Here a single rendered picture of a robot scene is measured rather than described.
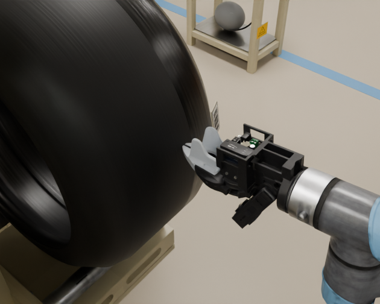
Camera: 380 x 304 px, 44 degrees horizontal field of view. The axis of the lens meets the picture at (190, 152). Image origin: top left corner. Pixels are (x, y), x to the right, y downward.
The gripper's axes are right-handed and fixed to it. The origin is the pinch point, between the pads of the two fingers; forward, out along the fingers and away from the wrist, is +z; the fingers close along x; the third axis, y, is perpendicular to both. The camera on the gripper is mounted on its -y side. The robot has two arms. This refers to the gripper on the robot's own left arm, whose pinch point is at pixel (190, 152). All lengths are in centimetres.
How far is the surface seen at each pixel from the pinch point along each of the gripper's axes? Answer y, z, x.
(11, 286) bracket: -26.8, 25.9, 28.1
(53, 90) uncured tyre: 17.0, 9.8, 15.0
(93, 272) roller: -31.1, 18.2, 14.7
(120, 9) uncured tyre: 21.4, 12.7, -1.6
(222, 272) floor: -122, 39, -52
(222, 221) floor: -121, 56, -75
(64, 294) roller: -30.6, 18.5, 22.0
